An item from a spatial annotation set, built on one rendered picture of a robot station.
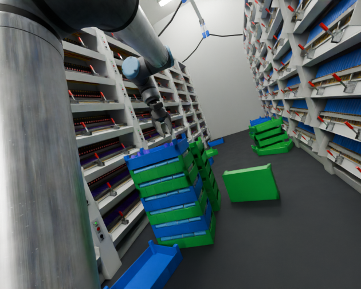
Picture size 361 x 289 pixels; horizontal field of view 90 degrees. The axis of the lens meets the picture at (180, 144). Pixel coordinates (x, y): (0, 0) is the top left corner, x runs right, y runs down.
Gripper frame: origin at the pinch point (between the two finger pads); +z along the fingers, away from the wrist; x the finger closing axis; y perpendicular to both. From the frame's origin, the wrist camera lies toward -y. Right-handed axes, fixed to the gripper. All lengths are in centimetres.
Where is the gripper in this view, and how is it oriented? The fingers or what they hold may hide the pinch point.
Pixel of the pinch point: (167, 133)
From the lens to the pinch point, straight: 91.0
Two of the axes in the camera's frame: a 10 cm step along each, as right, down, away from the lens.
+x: -9.1, 3.6, -2.1
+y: -1.4, 2.2, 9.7
